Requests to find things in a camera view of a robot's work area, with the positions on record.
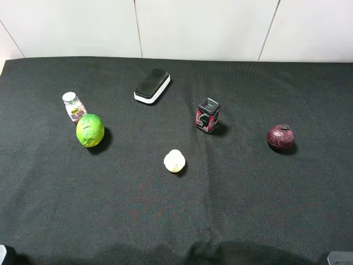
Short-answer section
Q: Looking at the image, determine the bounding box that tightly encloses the white garlic bulb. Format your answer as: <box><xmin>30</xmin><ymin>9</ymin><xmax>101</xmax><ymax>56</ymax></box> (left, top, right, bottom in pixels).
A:
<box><xmin>163</xmin><ymin>149</ymin><xmax>186</xmax><ymax>173</ymax></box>

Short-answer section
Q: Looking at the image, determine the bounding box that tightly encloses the small white-capped candy bottle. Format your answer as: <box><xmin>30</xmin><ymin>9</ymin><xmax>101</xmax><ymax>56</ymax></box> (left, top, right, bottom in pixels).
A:
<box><xmin>62</xmin><ymin>92</ymin><xmax>87</xmax><ymax>125</ymax></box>

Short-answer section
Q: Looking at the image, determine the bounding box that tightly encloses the black and white eraser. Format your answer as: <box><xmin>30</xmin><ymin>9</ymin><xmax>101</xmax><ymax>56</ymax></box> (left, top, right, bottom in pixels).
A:
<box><xmin>133</xmin><ymin>68</ymin><xmax>171</xmax><ymax>104</ymax></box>

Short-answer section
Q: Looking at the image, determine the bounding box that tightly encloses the dark red mangosteen fruit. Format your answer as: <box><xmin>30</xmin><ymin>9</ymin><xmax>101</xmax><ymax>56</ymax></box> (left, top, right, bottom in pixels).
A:
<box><xmin>266</xmin><ymin>124</ymin><xmax>295</xmax><ymax>151</ymax></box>

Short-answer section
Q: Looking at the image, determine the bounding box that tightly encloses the grey device bottom left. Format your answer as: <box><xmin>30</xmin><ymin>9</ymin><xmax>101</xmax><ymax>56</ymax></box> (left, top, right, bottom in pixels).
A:
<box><xmin>0</xmin><ymin>245</ymin><xmax>7</xmax><ymax>265</ymax></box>

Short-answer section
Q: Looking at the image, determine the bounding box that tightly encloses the black red patterned box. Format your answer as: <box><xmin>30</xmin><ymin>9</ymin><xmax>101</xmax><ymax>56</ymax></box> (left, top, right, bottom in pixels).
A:
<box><xmin>195</xmin><ymin>98</ymin><xmax>220</xmax><ymax>134</ymax></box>

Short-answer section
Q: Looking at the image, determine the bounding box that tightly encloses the green lime fruit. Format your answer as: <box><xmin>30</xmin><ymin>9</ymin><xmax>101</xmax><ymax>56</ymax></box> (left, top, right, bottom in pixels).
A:
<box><xmin>76</xmin><ymin>114</ymin><xmax>105</xmax><ymax>148</ymax></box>

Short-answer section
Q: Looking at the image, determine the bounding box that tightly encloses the black table cloth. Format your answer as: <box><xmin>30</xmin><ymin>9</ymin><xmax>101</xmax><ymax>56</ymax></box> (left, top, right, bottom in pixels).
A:
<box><xmin>1</xmin><ymin>57</ymin><xmax>352</xmax><ymax>264</ymax></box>

